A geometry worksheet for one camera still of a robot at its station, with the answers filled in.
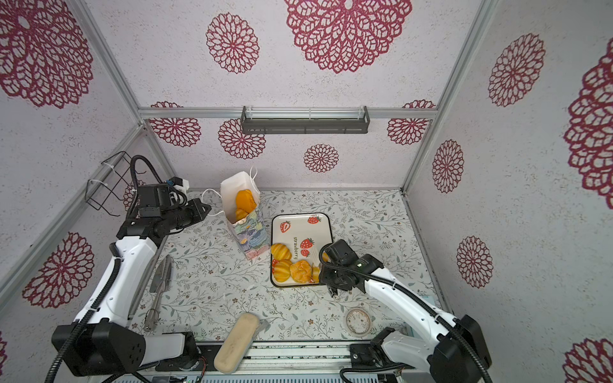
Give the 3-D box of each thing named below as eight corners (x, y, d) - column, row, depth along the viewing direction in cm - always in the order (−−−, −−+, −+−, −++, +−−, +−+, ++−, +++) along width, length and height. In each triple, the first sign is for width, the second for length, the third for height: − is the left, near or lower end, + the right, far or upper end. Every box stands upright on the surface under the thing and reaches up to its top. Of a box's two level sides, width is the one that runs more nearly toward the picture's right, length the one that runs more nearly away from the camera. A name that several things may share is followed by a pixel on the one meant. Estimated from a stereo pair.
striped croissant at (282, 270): (274, 282, 91) (272, 277, 88) (275, 264, 96) (274, 259, 93) (290, 282, 91) (289, 277, 88) (290, 264, 96) (290, 259, 93)
